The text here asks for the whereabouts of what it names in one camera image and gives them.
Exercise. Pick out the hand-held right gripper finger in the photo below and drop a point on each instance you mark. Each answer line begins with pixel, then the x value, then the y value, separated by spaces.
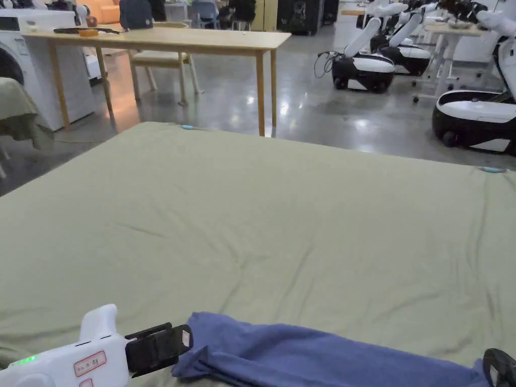
pixel 500 369

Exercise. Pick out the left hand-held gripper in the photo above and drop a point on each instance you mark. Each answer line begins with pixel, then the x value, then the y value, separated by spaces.
pixel 60 363

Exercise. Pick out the blue shirt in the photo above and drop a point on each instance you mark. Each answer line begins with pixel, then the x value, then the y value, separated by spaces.
pixel 306 354

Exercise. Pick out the bed with pale green sheet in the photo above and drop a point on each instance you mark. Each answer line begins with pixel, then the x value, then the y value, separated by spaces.
pixel 258 242

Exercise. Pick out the small blue sheet clip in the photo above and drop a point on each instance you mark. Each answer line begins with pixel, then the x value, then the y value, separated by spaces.
pixel 188 127
pixel 490 169

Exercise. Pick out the white and black wheeled robot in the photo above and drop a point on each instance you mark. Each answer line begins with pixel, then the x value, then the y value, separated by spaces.
pixel 475 109
pixel 407 54
pixel 363 68

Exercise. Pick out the white washing machine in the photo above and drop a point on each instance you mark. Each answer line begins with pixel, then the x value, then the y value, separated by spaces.
pixel 44 80

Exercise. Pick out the dark backpack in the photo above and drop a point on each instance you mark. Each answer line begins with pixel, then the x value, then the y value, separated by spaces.
pixel 136 16

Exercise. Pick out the orange sofa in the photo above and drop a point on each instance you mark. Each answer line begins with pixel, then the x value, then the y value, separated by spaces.
pixel 100 11

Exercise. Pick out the group of people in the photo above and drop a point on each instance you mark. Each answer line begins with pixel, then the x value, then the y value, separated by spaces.
pixel 225 12

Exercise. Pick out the white desk on castors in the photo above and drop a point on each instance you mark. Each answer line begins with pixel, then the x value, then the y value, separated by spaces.
pixel 447 36

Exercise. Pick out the black cabinet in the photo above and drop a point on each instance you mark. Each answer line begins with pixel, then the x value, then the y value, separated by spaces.
pixel 298 16

